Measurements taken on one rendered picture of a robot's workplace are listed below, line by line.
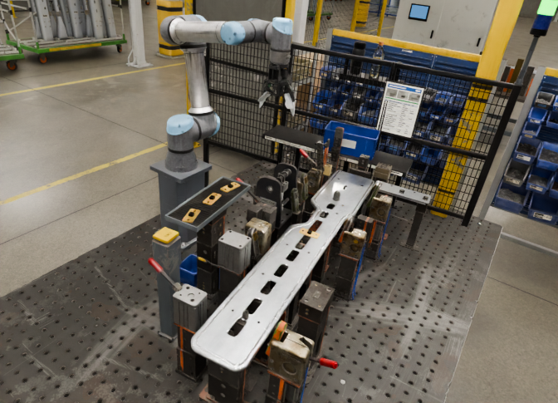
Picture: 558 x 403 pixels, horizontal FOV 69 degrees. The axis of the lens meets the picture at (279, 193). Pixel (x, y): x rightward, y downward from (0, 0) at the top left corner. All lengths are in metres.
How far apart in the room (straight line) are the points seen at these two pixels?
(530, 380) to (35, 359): 2.54
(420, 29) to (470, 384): 6.64
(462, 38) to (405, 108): 5.77
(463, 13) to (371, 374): 7.13
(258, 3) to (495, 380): 3.34
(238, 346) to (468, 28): 7.41
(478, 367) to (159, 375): 1.93
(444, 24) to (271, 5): 4.84
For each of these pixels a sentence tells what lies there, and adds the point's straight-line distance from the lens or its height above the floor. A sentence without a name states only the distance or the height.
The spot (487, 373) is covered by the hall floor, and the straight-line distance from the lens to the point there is 2.86.
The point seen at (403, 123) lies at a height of 1.23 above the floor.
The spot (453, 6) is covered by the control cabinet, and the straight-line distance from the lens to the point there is 8.18.
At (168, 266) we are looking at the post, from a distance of 1.42.
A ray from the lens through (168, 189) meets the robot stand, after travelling 1.94.
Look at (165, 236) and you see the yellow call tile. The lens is 1.38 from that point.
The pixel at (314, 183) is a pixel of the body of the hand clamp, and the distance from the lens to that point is 2.11.
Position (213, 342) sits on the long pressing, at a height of 1.00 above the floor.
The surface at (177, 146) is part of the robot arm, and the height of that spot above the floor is 1.22.
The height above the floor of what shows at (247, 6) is 1.60.
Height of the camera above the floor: 1.97
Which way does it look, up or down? 30 degrees down
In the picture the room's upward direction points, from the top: 6 degrees clockwise
